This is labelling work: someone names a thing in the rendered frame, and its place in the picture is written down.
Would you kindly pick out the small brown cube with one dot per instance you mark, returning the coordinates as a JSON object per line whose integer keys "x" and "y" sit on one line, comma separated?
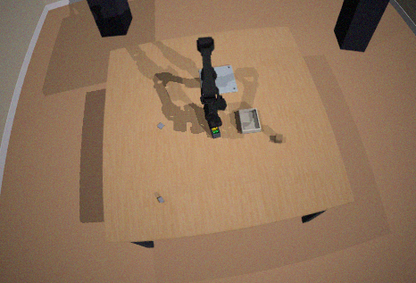
{"x": 278, "y": 138}

